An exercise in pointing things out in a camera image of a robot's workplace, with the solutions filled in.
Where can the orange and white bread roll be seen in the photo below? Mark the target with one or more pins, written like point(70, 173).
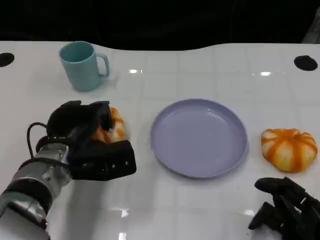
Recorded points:
point(287, 151)
point(117, 128)

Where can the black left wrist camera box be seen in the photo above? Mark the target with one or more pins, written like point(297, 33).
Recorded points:
point(105, 160)

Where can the pale grey background object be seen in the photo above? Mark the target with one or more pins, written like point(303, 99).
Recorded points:
point(312, 32)

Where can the pale green mug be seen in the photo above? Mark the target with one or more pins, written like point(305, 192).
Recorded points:
point(82, 73)

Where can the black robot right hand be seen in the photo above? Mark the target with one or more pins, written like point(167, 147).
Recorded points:
point(297, 215)

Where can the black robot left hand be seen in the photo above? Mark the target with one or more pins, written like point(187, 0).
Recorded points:
point(72, 120)

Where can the lilac plate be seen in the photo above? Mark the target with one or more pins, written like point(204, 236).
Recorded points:
point(197, 137)

